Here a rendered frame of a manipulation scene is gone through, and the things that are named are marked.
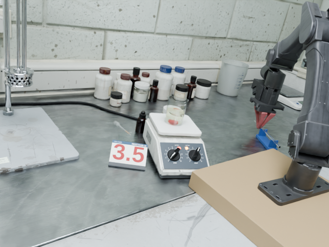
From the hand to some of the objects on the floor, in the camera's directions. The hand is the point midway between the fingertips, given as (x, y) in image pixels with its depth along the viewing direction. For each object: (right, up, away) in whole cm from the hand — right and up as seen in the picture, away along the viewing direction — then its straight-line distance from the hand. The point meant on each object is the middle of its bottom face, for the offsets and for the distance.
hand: (259, 126), depth 110 cm
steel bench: (-47, -79, +34) cm, 98 cm away
